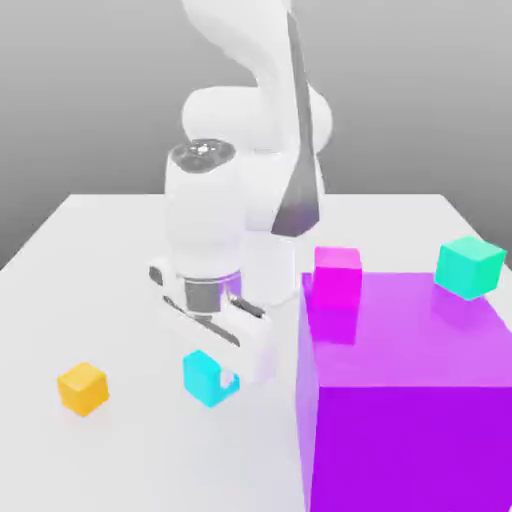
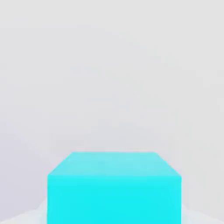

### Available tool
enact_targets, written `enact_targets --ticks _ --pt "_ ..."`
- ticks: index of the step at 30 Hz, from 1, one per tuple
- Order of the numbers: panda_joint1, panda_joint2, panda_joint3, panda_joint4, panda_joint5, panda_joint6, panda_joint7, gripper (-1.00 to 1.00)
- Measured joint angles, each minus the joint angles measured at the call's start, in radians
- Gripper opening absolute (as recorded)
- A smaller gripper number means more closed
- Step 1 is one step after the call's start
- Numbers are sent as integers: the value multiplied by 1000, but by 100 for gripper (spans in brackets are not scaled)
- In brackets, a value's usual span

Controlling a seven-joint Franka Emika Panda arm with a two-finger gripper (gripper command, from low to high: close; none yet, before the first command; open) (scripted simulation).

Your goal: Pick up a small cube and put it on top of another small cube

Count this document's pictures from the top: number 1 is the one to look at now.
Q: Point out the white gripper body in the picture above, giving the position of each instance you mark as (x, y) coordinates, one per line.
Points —
(248, 340)

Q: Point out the small cyan cube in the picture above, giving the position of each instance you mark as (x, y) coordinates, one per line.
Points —
(200, 376)

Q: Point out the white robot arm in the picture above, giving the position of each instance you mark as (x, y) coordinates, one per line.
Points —
(208, 216)

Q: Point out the small magenta cube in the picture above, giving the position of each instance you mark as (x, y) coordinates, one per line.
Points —
(337, 280)

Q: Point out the small orange cube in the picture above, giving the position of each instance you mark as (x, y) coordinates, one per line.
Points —
(82, 390)

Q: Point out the small green cube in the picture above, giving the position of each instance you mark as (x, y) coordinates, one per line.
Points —
(468, 268)

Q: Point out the large purple box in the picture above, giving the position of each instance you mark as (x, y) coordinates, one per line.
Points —
(400, 440)

